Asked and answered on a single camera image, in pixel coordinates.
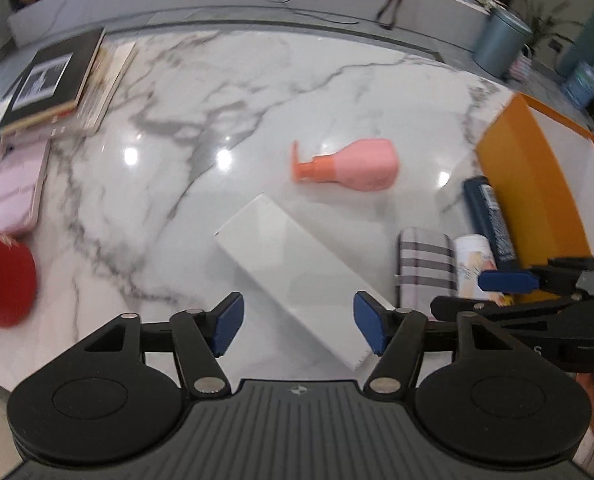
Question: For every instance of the orange storage box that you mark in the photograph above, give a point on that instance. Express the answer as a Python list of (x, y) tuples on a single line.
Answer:
[(541, 166)]

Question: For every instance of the potted plant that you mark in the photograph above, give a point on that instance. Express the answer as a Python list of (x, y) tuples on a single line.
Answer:
[(555, 25)]

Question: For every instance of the white rectangular box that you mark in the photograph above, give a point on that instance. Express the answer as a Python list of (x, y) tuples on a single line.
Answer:
[(306, 279)]

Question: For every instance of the white floral tube bottle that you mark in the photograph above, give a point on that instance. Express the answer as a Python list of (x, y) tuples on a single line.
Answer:
[(474, 256)]

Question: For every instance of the grey trash bin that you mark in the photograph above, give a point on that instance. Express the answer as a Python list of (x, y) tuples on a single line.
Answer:
[(500, 42)]

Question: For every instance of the pink case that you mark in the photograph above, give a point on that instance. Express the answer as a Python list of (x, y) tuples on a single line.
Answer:
[(22, 175)]

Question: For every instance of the dark blue spray can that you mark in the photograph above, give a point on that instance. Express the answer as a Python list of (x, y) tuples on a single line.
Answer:
[(487, 220)]

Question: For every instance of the pink pump bottle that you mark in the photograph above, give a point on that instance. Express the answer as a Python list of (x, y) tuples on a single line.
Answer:
[(365, 165)]

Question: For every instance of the plaid glasses case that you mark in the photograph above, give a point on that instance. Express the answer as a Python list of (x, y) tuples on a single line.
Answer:
[(427, 269)]

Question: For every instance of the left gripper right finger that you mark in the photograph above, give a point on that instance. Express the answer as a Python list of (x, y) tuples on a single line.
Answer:
[(474, 390)]

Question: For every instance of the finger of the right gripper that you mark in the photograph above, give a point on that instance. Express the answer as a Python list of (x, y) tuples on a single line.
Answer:
[(558, 276), (446, 309)]

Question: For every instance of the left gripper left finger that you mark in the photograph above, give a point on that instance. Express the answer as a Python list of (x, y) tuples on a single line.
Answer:
[(125, 388)]

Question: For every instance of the blue water jug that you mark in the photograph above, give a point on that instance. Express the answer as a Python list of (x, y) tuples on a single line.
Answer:
[(579, 86)]

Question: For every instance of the black photo book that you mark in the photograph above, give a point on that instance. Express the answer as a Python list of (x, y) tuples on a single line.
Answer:
[(53, 82)]

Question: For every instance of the red box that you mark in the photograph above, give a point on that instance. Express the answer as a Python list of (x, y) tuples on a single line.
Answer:
[(18, 281)]

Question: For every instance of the beige book under stack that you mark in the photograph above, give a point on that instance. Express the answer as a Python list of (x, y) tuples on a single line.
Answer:
[(111, 64)]

